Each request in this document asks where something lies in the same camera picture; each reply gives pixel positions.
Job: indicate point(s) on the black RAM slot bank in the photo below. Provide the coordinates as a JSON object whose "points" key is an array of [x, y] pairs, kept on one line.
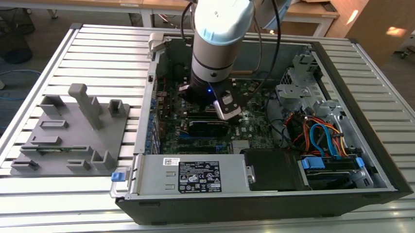
{"points": [[198, 117]]}

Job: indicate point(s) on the black expansion slot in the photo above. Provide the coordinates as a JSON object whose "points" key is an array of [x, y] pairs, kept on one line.
{"points": [[198, 149]]}

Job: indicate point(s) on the black round part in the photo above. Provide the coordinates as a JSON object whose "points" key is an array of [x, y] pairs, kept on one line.
{"points": [[179, 71]]}

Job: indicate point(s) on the black graphics card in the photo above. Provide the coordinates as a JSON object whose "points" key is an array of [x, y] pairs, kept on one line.
{"points": [[207, 129]]}

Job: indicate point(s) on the green motherboard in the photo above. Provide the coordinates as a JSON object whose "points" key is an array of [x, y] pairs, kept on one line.
{"points": [[257, 126]]}

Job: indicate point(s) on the silver chipset heatsink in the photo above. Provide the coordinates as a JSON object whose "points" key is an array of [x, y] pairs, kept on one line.
{"points": [[241, 144]]}

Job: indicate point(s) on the silver metal drive cage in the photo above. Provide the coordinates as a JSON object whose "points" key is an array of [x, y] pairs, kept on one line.
{"points": [[291, 92]]}

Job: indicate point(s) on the silver power supply unit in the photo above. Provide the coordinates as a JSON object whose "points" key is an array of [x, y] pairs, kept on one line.
{"points": [[152, 174]]}

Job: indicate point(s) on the black plastic shroud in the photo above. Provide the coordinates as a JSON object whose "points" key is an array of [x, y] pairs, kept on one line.
{"points": [[275, 170]]}

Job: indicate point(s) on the blue plastic latch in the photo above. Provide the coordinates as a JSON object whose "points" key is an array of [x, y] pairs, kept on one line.
{"points": [[118, 177]]}

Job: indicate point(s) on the grey parts rack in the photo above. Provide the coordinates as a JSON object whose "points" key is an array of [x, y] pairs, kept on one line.
{"points": [[80, 145]]}

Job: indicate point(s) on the pale blue teach pendant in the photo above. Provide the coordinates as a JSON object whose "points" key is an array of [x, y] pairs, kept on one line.
{"points": [[283, 14]]}

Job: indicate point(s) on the hard disk in blue carrier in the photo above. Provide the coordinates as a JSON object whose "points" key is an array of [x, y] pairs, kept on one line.
{"points": [[313, 163]]}

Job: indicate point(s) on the black open PC case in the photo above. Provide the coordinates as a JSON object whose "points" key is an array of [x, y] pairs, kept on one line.
{"points": [[227, 208]]}

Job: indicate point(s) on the green RAM stick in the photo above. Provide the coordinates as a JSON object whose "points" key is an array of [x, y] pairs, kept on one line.
{"points": [[52, 150]]}

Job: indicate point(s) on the wooden cabinet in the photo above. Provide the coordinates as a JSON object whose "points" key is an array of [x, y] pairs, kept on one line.
{"points": [[382, 24]]}

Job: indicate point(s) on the white wheeled stand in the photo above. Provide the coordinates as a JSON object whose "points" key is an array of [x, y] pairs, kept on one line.
{"points": [[409, 42]]}

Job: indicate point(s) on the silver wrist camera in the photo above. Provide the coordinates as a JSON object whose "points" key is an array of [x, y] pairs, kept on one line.
{"points": [[229, 108]]}

